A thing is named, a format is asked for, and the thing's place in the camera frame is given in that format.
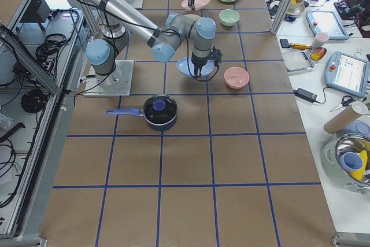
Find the pink plate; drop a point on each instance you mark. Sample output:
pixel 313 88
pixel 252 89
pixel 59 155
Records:
pixel 198 5

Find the blue plate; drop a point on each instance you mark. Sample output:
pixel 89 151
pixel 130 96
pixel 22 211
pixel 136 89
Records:
pixel 186 67

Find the pink bowl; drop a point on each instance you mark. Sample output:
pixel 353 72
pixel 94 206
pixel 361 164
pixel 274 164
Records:
pixel 236 77

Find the green bowl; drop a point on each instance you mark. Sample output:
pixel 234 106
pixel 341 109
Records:
pixel 229 17

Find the glass pot lid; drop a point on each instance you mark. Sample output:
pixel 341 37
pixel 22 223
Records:
pixel 160 109

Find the dark blue pot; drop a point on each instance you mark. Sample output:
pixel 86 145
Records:
pixel 139 113

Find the black power adapter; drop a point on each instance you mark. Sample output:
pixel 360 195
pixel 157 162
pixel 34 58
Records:
pixel 305 95

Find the pink cup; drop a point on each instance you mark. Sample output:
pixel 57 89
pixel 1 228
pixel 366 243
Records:
pixel 319 40

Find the teach pendant far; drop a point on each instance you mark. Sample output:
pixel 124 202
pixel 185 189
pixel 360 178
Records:
pixel 327 22

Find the teach pendant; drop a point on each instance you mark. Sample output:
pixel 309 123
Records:
pixel 327 22
pixel 347 73

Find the scissors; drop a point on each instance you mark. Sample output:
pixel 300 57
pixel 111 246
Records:
pixel 345 102

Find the teach pendant near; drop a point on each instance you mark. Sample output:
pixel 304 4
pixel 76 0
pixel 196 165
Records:
pixel 347 73

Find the black control box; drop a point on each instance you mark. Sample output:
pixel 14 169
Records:
pixel 37 12

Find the cardboard tube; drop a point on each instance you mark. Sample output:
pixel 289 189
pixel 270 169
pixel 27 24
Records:
pixel 345 117

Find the grey green lid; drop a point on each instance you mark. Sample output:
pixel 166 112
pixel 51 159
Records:
pixel 329 161

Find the steel mixing bowl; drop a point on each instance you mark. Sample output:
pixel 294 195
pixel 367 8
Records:
pixel 358 143

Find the blue cup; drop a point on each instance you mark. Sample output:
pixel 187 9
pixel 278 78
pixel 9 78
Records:
pixel 351 161

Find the yellow corn toy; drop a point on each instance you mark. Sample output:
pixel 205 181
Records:
pixel 359 174

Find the yellow handled tool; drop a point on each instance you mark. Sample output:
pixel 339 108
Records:
pixel 299 46

